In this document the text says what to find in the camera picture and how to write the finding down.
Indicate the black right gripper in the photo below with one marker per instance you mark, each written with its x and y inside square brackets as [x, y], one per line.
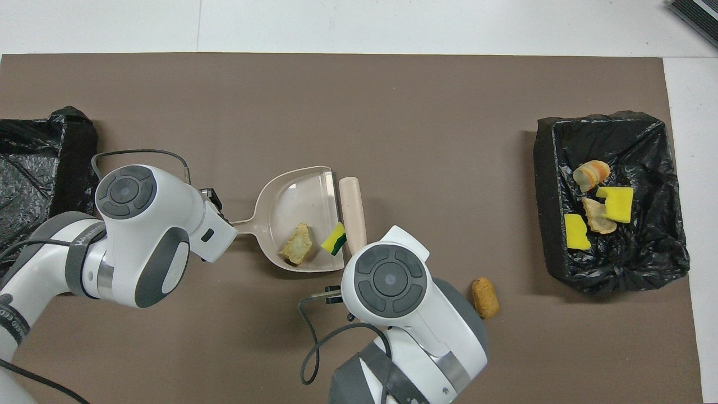
[334, 295]

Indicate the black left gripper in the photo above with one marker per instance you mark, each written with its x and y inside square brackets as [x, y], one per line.
[211, 199]

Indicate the small yellow green sponge piece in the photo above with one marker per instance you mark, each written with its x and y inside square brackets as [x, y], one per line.
[334, 238]

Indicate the beige rock chunk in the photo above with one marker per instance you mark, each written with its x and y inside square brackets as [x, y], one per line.
[296, 245]
[600, 221]

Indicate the beige plastic dustpan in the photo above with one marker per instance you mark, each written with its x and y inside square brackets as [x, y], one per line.
[291, 196]

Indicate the beige hand brush black bristles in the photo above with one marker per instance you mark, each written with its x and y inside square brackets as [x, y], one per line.
[353, 213]

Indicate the orange striped croissant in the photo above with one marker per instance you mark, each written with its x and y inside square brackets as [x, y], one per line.
[592, 174]

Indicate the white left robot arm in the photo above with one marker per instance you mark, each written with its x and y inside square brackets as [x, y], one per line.
[140, 224]

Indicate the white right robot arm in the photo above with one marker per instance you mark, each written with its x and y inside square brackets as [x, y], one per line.
[404, 314]

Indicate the black bag lined bin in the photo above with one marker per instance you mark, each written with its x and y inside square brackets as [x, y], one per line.
[33, 146]
[645, 264]

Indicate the brown croquette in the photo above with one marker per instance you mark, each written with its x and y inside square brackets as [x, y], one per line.
[485, 297]

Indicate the brown table mat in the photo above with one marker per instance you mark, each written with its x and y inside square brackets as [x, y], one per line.
[420, 112]

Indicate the dark grey ribbed object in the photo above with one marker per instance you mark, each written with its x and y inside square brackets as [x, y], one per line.
[701, 14]

